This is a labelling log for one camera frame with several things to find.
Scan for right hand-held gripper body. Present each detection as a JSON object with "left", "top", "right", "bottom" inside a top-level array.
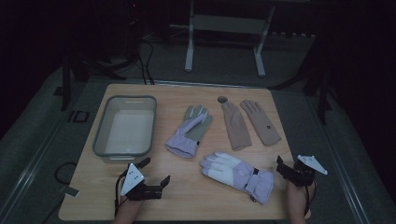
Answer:
[{"left": 284, "top": 154, "right": 329, "bottom": 188}]

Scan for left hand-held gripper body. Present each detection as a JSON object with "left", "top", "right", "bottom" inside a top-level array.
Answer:
[{"left": 120, "top": 162, "right": 163, "bottom": 202}]

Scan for plain beige glove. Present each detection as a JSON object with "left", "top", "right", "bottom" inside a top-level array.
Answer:
[{"left": 220, "top": 101, "right": 252, "bottom": 152}]

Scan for person's right hand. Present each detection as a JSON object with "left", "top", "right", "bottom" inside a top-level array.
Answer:
[{"left": 286, "top": 180, "right": 312, "bottom": 216}]

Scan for person's left hand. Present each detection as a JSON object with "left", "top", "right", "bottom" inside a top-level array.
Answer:
[{"left": 116, "top": 199, "right": 144, "bottom": 218}]

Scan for grey plastic bin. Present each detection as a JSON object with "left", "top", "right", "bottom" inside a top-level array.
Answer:
[{"left": 92, "top": 94, "right": 158, "bottom": 163}]

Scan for purple and white ski glove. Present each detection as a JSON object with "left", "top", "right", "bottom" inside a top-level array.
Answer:
[{"left": 199, "top": 151, "right": 276, "bottom": 206}]

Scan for beige glove with dark button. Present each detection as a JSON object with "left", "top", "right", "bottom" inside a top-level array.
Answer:
[{"left": 239, "top": 99, "right": 282, "bottom": 147}]

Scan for purple glove with grey palm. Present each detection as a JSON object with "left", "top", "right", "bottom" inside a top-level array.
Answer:
[{"left": 164, "top": 105, "right": 214, "bottom": 159}]

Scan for black tripod stand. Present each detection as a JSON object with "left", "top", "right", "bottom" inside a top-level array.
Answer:
[{"left": 300, "top": 46, "right": 335, "bottom": 126}]

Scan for white metal stand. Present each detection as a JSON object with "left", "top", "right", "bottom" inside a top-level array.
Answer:
[{"left": 184, "top": 0, "right": 276, "bottom": 78}]

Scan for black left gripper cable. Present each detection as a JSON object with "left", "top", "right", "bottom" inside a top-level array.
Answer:
[{"left": 114, "top": 173, "right": 129, "bottom": 217}]

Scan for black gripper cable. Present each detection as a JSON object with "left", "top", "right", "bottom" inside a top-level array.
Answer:
[
  {"left": 304, "top": 180, "right": 318, "bottom": 217},
  {"left": 114, "top": 173, "right": 129, "bottom": 217}
]

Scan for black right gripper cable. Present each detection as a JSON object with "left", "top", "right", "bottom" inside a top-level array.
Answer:
[{"left": 304, "top": 180, "right": 318, "bottom": 217}]

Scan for black hanging cables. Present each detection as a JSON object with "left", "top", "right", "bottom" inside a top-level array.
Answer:
[{"left": 135, "top": 38, "right": 156, "bottom": 86}]

